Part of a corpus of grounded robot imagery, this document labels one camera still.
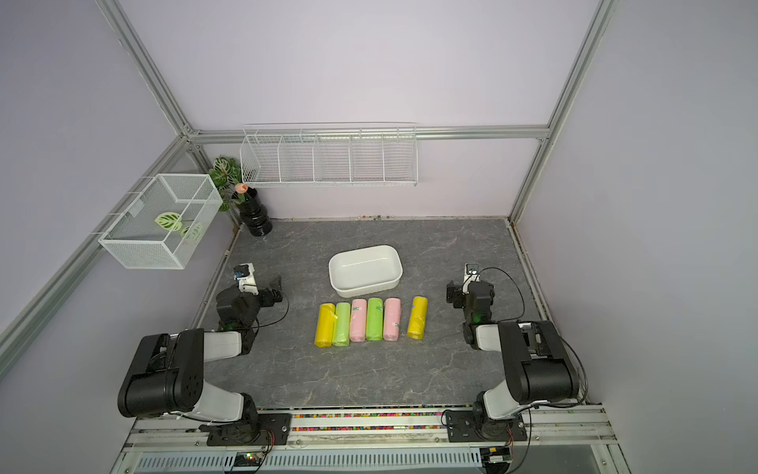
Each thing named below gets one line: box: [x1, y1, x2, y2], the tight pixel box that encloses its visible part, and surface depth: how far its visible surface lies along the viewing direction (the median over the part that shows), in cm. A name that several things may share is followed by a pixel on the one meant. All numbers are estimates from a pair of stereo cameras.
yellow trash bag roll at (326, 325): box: [313, 303, 338, 348], surface depth 91 cm
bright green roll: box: [366, 297, 384, 341], surface depth 92 cm
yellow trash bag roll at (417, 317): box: [406, 295, 429, 340], surface depth 91 cm
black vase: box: [237, 186, 273, 237], surface depth 114 cm
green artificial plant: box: [209, 156, 248, 213], surface depth 99 cm
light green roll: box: [332, 302, 351, 347], surface depth 91 cm
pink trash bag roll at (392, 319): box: [382, 297, 402, 342], surface depth 93 cm
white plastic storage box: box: [327, 243, 404, 298], surface depth 106 cm
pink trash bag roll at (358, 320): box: [349, 298, 368, 343], surface depth 91 cm
